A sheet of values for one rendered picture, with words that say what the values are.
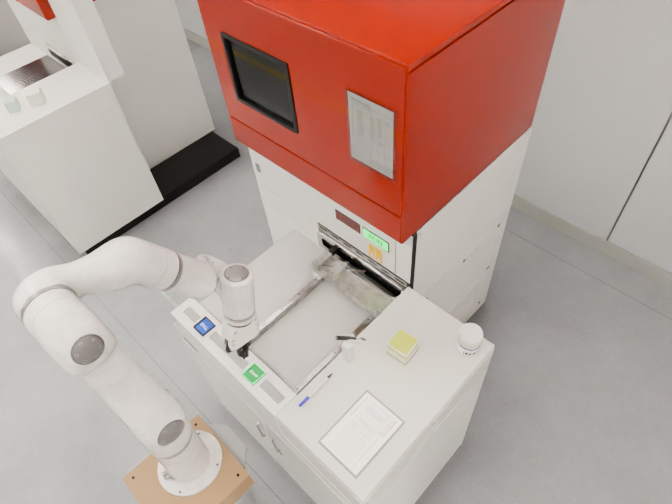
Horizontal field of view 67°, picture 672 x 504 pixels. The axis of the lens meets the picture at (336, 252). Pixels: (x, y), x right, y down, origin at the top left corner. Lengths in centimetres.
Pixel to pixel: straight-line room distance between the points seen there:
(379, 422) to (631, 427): 155
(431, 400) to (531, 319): 146
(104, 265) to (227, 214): 250
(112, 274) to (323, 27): 75
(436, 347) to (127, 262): 100
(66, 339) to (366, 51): 85
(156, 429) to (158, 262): 41
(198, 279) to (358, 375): 66
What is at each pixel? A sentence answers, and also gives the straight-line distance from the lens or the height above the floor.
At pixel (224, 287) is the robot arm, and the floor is 142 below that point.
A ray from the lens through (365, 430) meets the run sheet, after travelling 154.
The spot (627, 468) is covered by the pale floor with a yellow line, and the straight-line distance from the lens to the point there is 274.
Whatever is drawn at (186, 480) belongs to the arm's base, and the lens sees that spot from 164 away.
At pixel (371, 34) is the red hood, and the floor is 182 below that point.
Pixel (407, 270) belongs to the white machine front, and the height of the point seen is 104.
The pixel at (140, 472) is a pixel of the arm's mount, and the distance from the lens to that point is 173.
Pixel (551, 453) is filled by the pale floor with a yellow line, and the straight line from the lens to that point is 265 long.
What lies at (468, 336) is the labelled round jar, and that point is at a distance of 158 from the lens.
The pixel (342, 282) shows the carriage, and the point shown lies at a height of 88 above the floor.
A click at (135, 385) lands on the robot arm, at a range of 122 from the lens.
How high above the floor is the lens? 241
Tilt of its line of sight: 50 degrees down
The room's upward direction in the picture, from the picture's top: 7 degrees counter-clockwise
